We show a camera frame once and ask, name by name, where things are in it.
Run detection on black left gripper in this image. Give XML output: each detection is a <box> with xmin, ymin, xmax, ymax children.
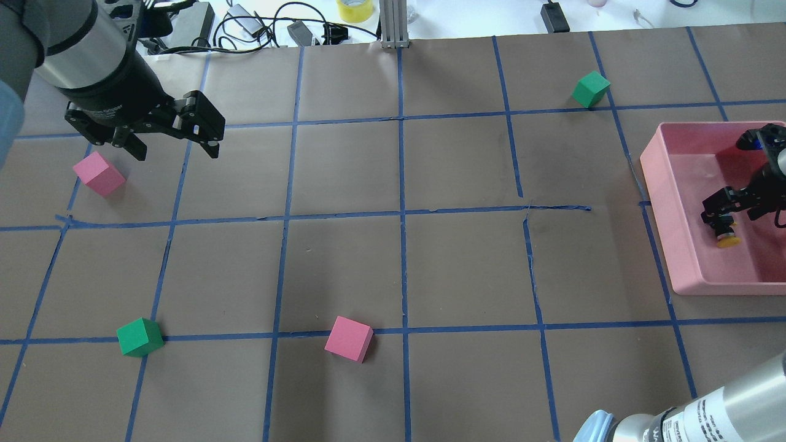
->
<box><xmin>58</xmin><ymin>47</ymin><xmax>227</xmax><ymax>161</ymax></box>

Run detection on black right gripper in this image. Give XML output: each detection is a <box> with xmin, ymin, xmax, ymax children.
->
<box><xmin>700</xmin><ymin>163</ymin><xmax>784</xmax><ymax>229</ymax></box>

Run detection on yellow push button switch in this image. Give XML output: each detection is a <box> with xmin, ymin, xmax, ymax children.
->
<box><xmin>710</xmin><ymin>214</ymin><xmax>742</xmax><ymax>249</ymax></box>

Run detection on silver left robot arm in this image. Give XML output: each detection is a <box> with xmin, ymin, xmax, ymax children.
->
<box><xmin>1</xmin><ymin>1</ymin><xmax>227</xmax><ymax>161</ymax></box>

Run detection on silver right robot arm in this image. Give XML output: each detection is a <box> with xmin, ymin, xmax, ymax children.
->
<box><xmin>575</xmin><ymin>155</ymin><xmax>784</xmax><ymax>441</ymax></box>

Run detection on pink plastic tray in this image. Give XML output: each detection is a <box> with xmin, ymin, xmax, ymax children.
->
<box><xmin>640</xmin><ymin>121</ymin><xmax>785</xmax><ymax>295</ymax></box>

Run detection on pink foam cube far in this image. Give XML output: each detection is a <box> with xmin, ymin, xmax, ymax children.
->
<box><xmin>72</xmin><ymin>152</ymin><xmax>126</xmax><ymax>198</ymax></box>

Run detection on pink foam cube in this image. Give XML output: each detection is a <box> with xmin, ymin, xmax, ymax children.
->
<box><xmin>72</xmin><ymin>152</ymin><xmax>126</xmax><ymax>198</ymax></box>
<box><xmin>324</xmin><ymin>316</ymin><xmax>374</xmax><ymax>363</ymax></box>

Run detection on black power adapter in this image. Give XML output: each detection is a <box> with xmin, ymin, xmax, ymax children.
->
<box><xmin>165</xmin><ymin>2</ymin><xmax>214</xmax><ymax>48</ymax></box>

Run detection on green foam cube near tray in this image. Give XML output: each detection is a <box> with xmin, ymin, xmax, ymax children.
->
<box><xmin>572</xmin><ymin>71</ymin><xmax>611</xmax><ymax>109</ymax></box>

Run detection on green foam cube near base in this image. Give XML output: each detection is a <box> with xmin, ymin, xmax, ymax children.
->
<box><xmin>116</xmin><ymin>318</ymin><xmax>165</xmax><ymax>358</ymax></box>

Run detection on yellow tape roll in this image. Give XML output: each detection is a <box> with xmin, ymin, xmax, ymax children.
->
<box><xmin>336</xmin><ymin>0</ymin><xmax>375</xmax><ymax>25</ymax></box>

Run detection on pink foam cube centre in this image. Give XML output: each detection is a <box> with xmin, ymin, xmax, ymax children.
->
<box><xmin>324</xmin><ymin>316</ymin><xmax>374</xmax><ymax>363</ymax></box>

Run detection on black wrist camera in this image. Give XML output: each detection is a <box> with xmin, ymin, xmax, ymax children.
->
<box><xmin>736</xmin><ymin>123</ymin><xmax>785</xmax><ymax>163</ymax></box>

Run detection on aluminium frame post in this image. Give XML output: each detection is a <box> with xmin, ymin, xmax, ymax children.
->
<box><xmin>379</xmin><ymin>0</ymin><xmax>410</xmax><ymax>48</ymax></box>

